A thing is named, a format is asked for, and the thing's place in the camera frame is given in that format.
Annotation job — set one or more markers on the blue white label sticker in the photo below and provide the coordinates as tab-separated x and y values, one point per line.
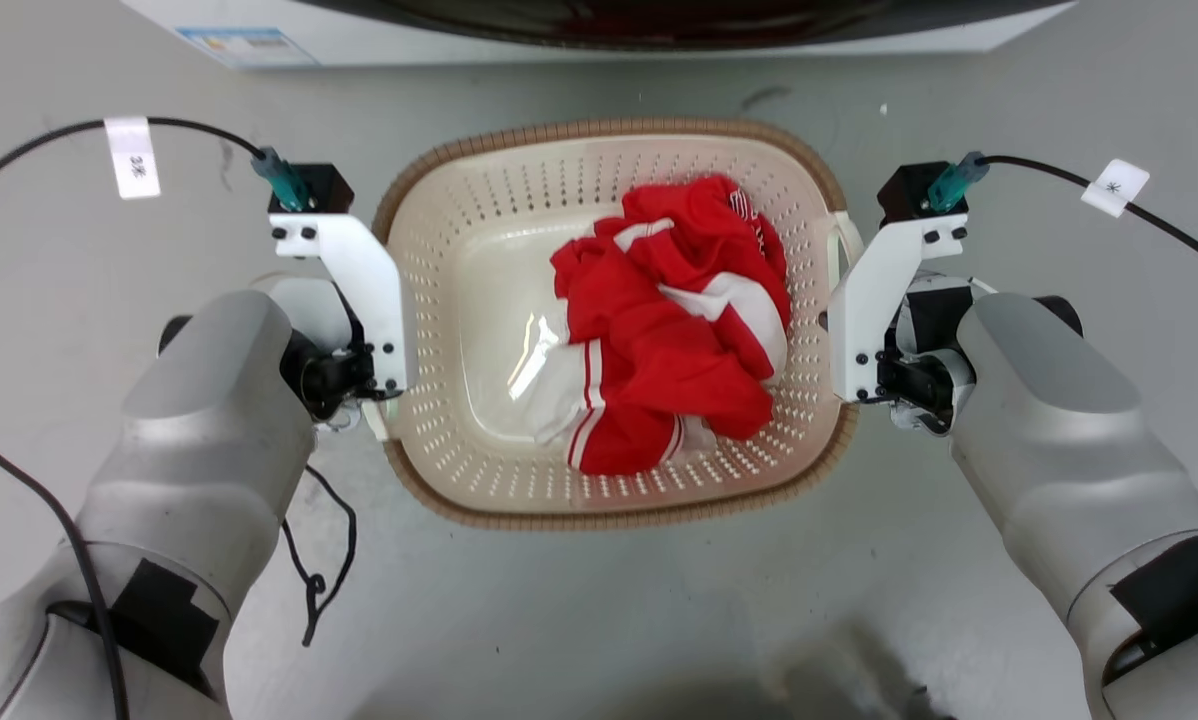
244	45

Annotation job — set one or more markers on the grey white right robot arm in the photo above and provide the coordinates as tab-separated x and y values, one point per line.
1079	450

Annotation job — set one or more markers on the red and white garment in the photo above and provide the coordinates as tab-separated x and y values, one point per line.
659	350

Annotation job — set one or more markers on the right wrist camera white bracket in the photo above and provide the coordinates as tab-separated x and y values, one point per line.
874	290

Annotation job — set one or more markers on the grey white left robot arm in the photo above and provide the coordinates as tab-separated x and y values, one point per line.
199	450

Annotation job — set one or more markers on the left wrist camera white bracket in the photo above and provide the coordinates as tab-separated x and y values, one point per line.
359	270

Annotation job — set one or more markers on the cream laundry basket brown rim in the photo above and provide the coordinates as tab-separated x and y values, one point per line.
479	300

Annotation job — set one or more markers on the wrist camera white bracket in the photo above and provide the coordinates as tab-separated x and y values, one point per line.
874	290
359	270

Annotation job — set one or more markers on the white washing machine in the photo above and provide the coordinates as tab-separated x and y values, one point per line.
379	40

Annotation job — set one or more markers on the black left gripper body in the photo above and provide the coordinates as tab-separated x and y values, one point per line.
334	380

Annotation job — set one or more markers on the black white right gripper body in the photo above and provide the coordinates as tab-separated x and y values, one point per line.
919	385

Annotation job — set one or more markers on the dark washing machine door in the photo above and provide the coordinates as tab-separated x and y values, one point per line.
659	20

